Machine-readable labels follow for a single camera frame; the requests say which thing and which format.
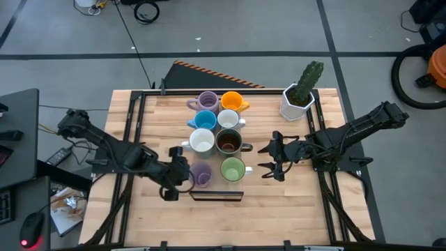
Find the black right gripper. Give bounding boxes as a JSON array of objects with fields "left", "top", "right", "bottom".
[{"left": 256, "top": 130, "right": 309, "bottom": 183}]

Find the black mat orange striped edge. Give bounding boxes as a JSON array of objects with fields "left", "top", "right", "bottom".
[{"left": 162, "top": 60, "right": 266, "bottom": 90}]

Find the crumpled paper bag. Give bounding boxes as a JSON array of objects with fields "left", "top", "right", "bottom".
[{"left": 49, "top": 187, "right": 87, "bottom": 238}]

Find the blue white floral mug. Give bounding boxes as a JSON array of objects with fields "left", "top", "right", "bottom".
[{"left": 217, "top": 109, "right": 247, "bottom": 130}]

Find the dark grey desk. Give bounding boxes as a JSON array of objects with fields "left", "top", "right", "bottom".
[{"left": 0, "top": 175, "right": 52, "bottom": 251}]

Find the green cactus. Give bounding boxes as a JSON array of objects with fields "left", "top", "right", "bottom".
[{"left": 291, "top": 61, "right": 325, "bottom": 104}]

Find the black computer mouse red light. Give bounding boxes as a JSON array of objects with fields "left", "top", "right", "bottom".
[{"left": 19, "top": 211, "right": 45, "bottom": 250}]

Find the long black floor cable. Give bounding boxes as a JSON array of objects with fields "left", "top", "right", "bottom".
[{"left": 111, "top": 0, "right": 156, "bottom": 90}]

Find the orange mug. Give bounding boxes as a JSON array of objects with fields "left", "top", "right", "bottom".
[{"left": 220, "top": 91, "right": 251, "bottom": 113}]

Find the white faceted plant pot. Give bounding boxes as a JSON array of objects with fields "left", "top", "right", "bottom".
[{"left": 279, "top": 82, "right": 316, "bottom": 122}]

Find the black equipment box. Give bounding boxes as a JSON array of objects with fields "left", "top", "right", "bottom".
[
  {"left": 408, "top": 0, "right": 446, "bottom": 25},
  {"left": 420, "top": 21, "right": 446, "bottom": 45}
]

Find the black coiled cable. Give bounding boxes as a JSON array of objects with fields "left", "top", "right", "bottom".
[{"left": 133, "top": 0, "right": 161, "bottom": 25}]

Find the black aluminium table frame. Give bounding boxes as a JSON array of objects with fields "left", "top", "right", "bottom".
[{"left": 82, "top": 89, "right": 377, "bottom": 251}]

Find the light blue mug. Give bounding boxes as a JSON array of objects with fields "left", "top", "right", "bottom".
[{"left": 187, "top": 109, "right": 218, "bottom": 132}]

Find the black vacuum hose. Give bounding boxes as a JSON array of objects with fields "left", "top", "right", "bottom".
[{"left": 390, "top": 43, "right": 446, "bottom": 111}]

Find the black frame wooden shelf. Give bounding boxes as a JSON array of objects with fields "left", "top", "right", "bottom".
[{"left": 187, "top": 91, "right": 247, "bottom": 202}]

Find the black power adapter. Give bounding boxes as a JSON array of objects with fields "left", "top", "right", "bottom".
[{"left": 45, "top": 146, "right": 73, "bottom": 167}]

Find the dark green brown mug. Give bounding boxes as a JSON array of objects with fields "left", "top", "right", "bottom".
[{"left": 215, "top": 128, "right": 254, "bottom": 157}]

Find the purple ribbed mug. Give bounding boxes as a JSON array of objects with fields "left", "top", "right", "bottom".
[{"left": 186, "top": 91, "right": 220, "bottom": 114}]

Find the orange vacuum cleaner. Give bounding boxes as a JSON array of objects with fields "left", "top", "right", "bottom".
[{"left": 415, "top": 44, "right": 446, "bottom": 90}]

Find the black flat device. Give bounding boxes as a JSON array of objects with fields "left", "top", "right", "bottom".
[{"left": 0, "top": 130, "right": 24, "bottom": 142}]

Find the large teal mug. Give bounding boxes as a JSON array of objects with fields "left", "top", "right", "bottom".
[{"left": 180, "top": 128, "right": 216, "bottom": 160}]

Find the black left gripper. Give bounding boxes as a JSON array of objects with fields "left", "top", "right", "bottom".
[{"left": 153, "top": 146, "right": 192, "bottom": 202}]

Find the black desk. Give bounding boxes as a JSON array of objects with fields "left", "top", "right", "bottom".
[{"left": 0, "top": 88, "right": 40, "bottom": 191}]

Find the light green mug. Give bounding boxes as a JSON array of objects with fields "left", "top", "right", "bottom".
[{"left": 220, "top": 156, "right": 254, "bottom": 183}]

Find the black keyboard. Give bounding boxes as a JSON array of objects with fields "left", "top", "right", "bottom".
[{"left": 0, "top": 189, "right": 15, "bottom": 225}]

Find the smooth purple mug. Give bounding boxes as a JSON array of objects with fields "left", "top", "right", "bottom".
[{"left": 190, "top": 161, "right": 214, "bottom": 189}]

